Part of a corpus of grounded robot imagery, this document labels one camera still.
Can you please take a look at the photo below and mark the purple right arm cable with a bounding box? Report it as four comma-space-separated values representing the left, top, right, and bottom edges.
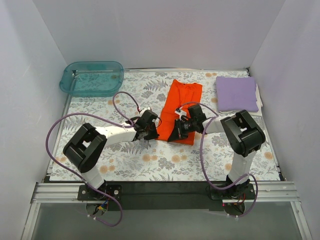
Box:
176, 101, 259, 219

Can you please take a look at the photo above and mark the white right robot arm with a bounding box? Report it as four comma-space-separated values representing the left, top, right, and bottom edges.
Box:
167, 102, 266, 199

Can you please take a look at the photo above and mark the teal plastic bin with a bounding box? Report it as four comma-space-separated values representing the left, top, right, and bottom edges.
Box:
59, 61, 124, 98

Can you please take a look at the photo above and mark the floral table mat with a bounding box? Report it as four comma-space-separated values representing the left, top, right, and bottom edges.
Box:
46, 69, 280, 182

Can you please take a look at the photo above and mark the orange t-shirt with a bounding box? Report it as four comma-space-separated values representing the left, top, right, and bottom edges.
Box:
156, 78, 203, 146

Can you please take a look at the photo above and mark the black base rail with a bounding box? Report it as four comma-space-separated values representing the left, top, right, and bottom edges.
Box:
77, 181, 257, 212

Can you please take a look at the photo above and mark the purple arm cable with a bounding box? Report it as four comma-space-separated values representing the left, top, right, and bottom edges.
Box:
44, 91, 141, 227
176, 101, 259, 219

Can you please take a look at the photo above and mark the aluminium table frame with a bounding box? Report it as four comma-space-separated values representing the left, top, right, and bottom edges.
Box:
22, 181, 312, 240

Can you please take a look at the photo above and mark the white folded t-shirt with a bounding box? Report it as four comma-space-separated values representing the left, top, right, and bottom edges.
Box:
249, 85, 263, 117

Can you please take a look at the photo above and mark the purple folded t-shirt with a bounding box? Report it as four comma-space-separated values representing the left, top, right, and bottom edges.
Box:
215, 76, 259, 113

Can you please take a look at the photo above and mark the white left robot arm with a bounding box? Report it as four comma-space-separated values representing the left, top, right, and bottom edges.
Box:
63, 108, 159, 200

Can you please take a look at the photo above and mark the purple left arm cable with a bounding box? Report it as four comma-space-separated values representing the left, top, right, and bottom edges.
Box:
44, 91, 141, 227

